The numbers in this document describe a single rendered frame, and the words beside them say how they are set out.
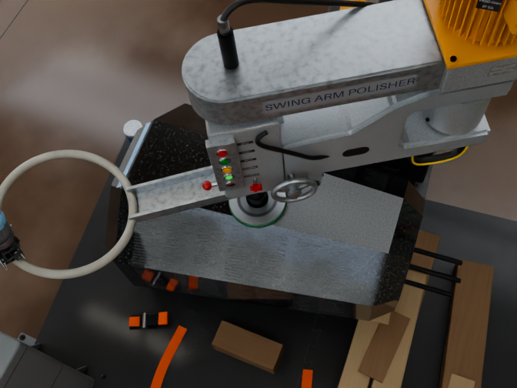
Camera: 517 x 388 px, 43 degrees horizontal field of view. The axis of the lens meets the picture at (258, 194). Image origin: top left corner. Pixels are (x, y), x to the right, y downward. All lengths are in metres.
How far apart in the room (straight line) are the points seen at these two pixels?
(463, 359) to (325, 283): 0.84
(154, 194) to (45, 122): 1.60
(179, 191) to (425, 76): 0.99
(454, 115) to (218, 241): 1.01
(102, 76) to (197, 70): 2.23
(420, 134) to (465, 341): 1.23
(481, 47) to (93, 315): 2.25
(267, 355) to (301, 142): 1.30
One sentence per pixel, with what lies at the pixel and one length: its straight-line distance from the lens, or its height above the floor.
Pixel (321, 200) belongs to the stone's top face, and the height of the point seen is 0.80.
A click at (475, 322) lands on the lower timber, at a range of 3.11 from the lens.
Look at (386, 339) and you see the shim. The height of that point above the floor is 0.24.
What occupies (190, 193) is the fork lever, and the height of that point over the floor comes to 0.98.
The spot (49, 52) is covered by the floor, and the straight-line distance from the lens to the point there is 4.13.
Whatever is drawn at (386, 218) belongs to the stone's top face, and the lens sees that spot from 2.44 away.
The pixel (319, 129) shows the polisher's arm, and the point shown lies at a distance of 1.94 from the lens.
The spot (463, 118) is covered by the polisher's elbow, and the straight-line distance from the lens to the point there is 2.05.
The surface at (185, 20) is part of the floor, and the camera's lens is 4.03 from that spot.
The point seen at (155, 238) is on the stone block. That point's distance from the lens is 2.61.
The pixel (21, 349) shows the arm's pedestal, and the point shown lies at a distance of 2.48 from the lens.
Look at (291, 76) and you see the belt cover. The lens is 1.67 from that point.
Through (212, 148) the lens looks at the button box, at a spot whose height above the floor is 1.48.
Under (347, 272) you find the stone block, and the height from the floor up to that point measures 0.72.
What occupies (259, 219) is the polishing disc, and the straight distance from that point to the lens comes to 2.40.
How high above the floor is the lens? 3.05
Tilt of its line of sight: 65 degrees down
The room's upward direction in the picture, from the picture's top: 11 degrees counter-clockwise
